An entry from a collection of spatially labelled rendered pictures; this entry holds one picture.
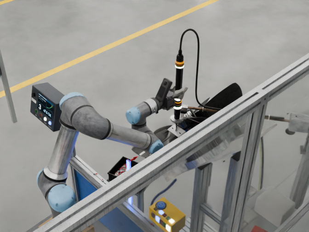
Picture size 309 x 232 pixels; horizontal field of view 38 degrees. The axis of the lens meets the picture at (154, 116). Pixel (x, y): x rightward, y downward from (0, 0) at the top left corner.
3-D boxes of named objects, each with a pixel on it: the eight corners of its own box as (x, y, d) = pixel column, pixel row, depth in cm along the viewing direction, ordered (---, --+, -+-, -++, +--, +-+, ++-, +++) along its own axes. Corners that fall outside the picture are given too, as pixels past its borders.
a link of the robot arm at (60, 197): (57, 227, 203) (53, 207, 194) (46, 207, 212) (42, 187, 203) (82, 216, 208) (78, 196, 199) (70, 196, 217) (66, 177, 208)
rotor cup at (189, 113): (195, 130, 264) (183, 111, 265) (208, 123, 252) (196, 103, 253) (177, 141, 257) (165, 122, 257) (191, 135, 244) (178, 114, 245)
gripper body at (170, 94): (166, 99, 235) (148, 109, 229) (166, 86, 229) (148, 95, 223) (176, 106, 230) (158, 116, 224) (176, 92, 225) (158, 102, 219)
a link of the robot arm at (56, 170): (42, 206, 208) (75, 105, 186) (31, 185, 218) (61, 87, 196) (66, 203, 216) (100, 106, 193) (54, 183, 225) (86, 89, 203)
